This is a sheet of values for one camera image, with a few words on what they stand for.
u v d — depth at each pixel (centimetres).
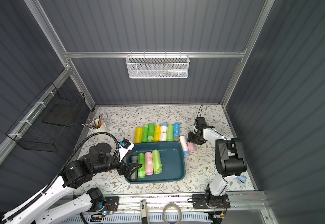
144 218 66
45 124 73
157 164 83
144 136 97
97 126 97
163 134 99
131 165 57
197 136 73
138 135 99
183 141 95
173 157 90
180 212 68
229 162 48
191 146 91
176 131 99
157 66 124
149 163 84
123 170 57
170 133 99
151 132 99
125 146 56
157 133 99
